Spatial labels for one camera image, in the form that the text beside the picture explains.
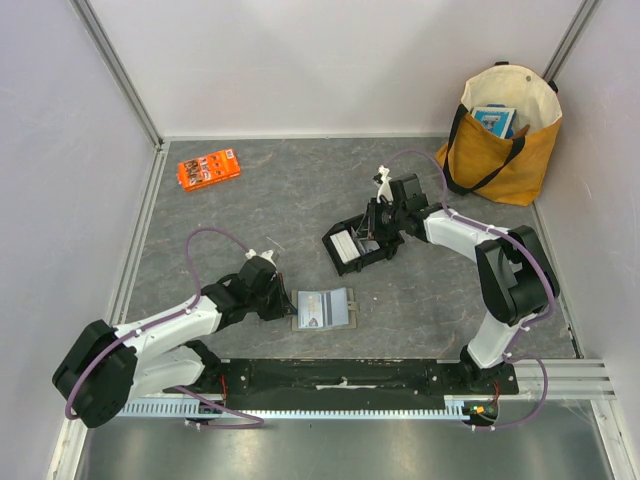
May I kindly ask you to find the white magnetic stripe card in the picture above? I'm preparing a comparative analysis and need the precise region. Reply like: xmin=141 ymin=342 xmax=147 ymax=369
xmin=321 ymin=288 xmax=349 ymax=328

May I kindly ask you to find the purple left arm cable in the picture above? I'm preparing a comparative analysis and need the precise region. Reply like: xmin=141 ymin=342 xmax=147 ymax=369
xmin=65 ymin=228 xmax=266 ymax=430

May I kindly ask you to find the beige leather card holder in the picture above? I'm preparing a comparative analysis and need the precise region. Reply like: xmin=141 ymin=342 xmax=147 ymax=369
xmin=291 ymin=287 xmax=359 ymax=333

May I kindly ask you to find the white card stack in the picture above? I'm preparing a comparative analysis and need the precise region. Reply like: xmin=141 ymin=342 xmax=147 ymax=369
xmin=330 ymin=230 xmax=361 ymax=264

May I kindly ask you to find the light blue cable duct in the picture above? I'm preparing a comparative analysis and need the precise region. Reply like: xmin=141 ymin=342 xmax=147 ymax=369
xmin=117 ymin=390 xmax=469 ymax=421

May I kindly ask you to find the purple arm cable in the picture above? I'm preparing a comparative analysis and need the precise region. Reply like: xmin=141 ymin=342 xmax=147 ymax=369
xmin=385 ymin=149 xmax=559 ymax=430
xmin=65 ymin=228 xmax=266 ymax=430

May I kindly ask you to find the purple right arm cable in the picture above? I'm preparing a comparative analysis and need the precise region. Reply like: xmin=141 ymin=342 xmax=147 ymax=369
xmin=385 ymin=149 xmax=559 ymax=430

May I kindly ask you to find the yellow canvas tote bag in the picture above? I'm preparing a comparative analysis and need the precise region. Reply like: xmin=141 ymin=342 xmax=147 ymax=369
xmin=436 ymin=62 xmax=563 ymax=206

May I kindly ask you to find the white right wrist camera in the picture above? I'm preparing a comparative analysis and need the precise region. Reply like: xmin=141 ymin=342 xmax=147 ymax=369
xmin=373 ymin=165 xmax=393 ymax=204

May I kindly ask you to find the black card tray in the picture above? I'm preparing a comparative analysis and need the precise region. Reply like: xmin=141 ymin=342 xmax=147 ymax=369
xmin=322 ymin=214 xmax=405 ymax=276

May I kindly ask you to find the white VIP card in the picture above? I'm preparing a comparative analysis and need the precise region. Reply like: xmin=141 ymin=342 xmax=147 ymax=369
xmin=356 ymin=239 xmax=380 ymax=256

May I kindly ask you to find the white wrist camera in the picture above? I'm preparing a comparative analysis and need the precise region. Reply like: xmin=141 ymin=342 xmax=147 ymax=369
xmin=373 ymin=165 xmax=393 ymax=204
xmin=245 ymin=249 xmax=279 ymax=266

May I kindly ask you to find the orange card box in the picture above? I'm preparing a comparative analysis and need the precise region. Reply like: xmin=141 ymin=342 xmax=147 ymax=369
xmin=176 ymin=148 xmax=241 ymax=192

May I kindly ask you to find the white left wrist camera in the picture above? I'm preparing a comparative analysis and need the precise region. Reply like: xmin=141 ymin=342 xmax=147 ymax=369
xmin=245 ymin=249 xmax=279 ymax=266

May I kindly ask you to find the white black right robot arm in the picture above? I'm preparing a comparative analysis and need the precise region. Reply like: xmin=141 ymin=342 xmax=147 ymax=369
xmin=368 ymin=167 xmax=559 ymax=394

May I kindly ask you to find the blue book in bag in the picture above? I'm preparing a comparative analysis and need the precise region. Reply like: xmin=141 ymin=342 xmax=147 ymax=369
xmin=471 ymin=104 xmax=517 ymax=139

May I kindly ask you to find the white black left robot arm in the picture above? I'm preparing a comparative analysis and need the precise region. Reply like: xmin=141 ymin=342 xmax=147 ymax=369
xmin=52 ymin=250 xmax=295 ymax=428

